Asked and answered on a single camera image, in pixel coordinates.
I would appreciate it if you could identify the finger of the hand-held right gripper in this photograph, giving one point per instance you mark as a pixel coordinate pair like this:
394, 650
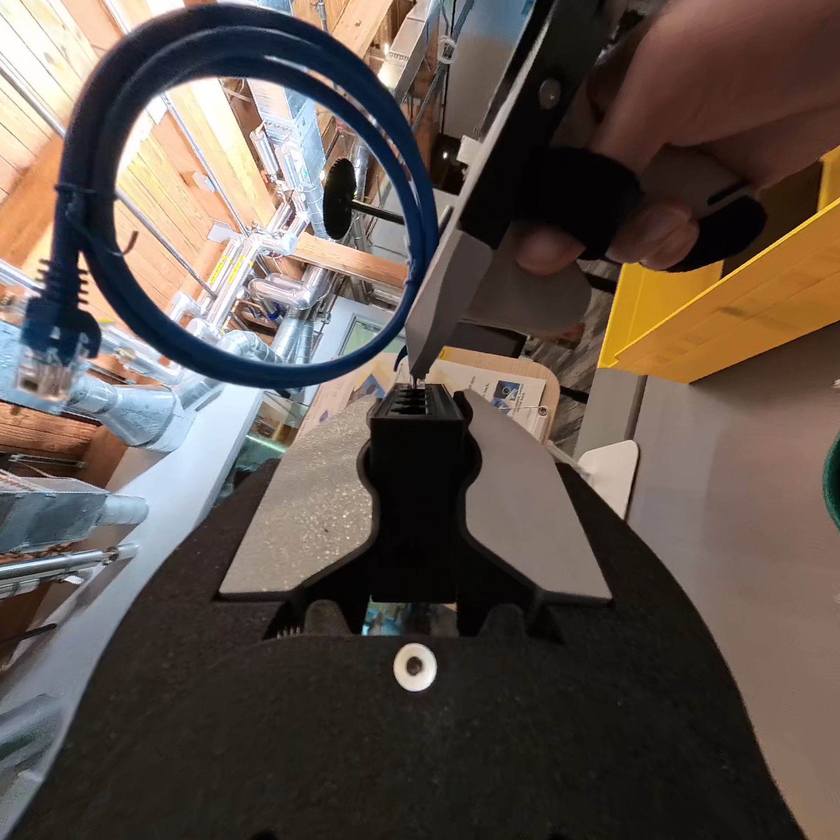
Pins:
446, 295

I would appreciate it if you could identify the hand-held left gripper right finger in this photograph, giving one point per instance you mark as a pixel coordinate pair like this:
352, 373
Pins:
538, 525

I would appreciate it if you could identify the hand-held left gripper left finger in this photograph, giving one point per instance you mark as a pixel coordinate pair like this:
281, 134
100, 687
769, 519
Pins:
302, 518

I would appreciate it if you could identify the black ethernet switch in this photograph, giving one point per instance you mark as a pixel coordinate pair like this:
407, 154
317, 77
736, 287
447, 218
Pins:
413, 492

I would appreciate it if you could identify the yellow plastic bin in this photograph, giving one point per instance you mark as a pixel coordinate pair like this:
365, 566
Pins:
754, 308

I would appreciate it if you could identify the person's right hand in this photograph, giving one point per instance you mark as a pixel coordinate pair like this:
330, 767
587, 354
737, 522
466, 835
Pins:
722, 79

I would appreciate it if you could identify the wooden column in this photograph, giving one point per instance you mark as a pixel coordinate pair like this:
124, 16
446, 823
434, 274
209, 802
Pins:
354, 259

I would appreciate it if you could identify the printed instruction poster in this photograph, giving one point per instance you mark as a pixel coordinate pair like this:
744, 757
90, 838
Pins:
505, 394

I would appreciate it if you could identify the cluster of insulated silver pipes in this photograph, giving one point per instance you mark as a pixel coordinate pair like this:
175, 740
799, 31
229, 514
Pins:
262, 262

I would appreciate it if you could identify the silver ventilation duct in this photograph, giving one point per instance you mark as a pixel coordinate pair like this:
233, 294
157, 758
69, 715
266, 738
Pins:
144, 413

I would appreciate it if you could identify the vertical rectangular metal duct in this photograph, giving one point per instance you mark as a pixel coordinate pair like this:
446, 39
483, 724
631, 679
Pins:
295, 131

